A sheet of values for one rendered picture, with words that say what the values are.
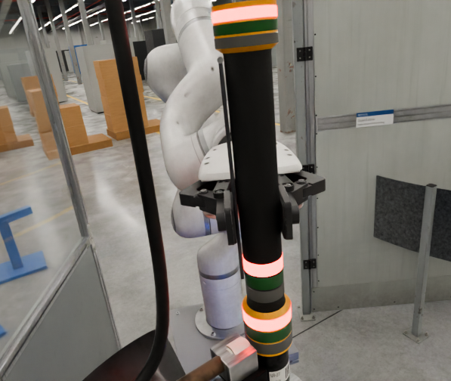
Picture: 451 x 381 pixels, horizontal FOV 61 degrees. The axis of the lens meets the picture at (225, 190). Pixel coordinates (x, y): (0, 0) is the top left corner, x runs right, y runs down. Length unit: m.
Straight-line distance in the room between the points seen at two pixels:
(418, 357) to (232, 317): 1.59
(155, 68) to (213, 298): 0.64
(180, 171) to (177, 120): 0.09
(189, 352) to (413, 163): 1.72
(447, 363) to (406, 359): 0.20
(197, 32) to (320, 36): 1.48
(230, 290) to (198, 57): 0.69
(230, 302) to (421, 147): 1.61
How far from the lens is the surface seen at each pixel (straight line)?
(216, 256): 1.07
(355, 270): 2.63
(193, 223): 1.00
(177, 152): 0.52
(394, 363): 2.52
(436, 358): 2.61
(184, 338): 1.22
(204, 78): 0.61
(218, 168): 0.37
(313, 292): 2.65
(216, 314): 1.17
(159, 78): 0.91
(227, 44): 0.26
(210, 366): 0.35
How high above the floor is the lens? 1.77
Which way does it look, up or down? 22 degrees down
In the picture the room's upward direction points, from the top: 6 degrees counter-clockwise
